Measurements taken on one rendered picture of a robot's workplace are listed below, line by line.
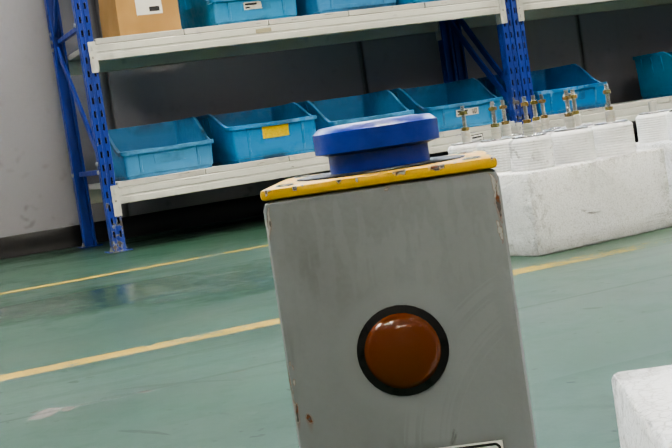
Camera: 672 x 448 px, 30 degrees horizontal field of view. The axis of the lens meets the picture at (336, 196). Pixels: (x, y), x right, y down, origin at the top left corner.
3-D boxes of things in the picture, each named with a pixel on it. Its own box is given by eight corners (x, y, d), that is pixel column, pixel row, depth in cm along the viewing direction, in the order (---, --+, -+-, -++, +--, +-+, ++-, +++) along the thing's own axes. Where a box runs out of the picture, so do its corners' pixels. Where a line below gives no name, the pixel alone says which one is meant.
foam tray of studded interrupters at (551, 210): (675, 226, 284) (664, 147, 283) (539, 256, 265) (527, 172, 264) (564, 226, 318) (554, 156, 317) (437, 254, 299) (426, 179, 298)
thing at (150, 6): (182, 30, 480) (174, -22, 479) (120, 37, 471) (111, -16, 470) (163, 40, 509) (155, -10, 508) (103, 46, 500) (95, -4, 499)
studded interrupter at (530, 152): (570, 213, 276) (553, 91, 274) (549, 220, 268) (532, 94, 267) (532, 217, 282) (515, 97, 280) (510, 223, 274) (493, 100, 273)
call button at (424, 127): (446, 177, 38) (436, 110, 38) (315, 196, 38) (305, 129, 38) (443, 171, 42) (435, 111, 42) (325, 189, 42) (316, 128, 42)
